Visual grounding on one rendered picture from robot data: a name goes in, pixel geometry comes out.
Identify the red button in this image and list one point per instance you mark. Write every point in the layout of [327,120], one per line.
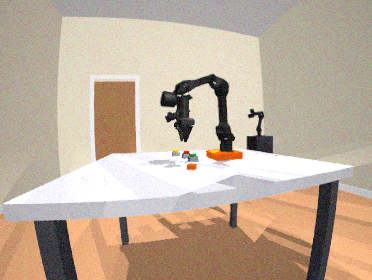
[185,154]

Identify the green button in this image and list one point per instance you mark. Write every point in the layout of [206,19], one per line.
[193,157]

